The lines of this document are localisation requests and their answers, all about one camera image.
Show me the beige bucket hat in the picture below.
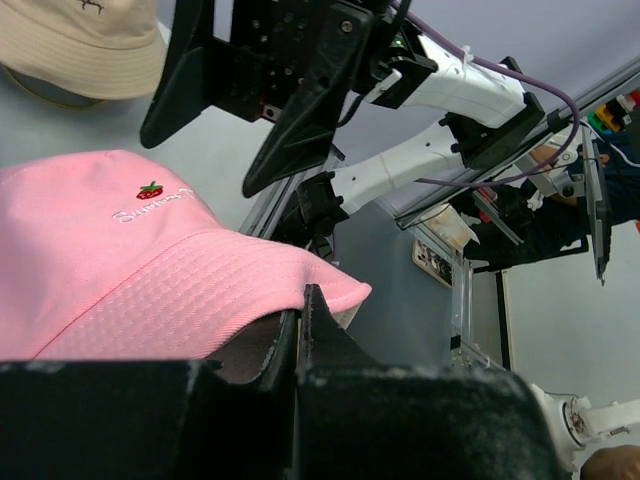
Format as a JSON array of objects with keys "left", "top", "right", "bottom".
[{"left": 1, "top": 0, "right": 167, "bottom": 100}]

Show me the aluminium front rail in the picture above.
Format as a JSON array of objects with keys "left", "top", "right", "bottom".
[{"left": 240, "top": 146, "right": 349, "bottom": 240}]

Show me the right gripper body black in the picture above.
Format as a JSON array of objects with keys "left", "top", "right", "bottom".
[{"left": 207, "top": 0, "right": 334, "bottom": 122}]

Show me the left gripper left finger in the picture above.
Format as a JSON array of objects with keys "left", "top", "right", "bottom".
[{"left": 1, "top": 311, "right": 298, "bottom": 479}]

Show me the gold wire hat stand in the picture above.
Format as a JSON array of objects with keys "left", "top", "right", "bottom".
[{"left": 2, "top": 65, "right": 108, "bottom": 111}]

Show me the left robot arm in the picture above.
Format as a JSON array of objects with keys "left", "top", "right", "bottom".
[{"left": 1, "top": 285, "right": 639, "bottom": 479}]

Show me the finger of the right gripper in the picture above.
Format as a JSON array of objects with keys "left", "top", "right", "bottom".
[
  {"left": 140, "top": 0, "right": 234, "bottom": 149},
  {"left": 242, "top": 1, "right": 375, "bottom": 198}
]

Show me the person in background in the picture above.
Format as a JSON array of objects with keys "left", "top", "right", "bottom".
[{"left": 464, "top": 130, "right": 639, "bottom": 266}]

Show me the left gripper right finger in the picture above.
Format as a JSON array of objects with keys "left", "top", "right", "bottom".
[{"left": 297, "top": 285, "right": 565, "bottom": 479}]

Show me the black monitor on arm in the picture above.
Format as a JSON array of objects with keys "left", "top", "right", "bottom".
[{"left": 582, "top": 136, "right": 612, "bottom": 286}]

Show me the pink cap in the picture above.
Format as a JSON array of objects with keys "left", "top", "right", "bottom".
[{"left": 1, "top": 150, "right": 371, "bottom": 361}]

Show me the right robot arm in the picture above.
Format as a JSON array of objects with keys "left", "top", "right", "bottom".
[{"left": 140, "top": 1, "right": 544, "bottom": 246}]

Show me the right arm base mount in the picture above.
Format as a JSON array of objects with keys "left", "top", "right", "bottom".
[{"left": 270, "top": 209, "right": 340, "bottom": 266}]

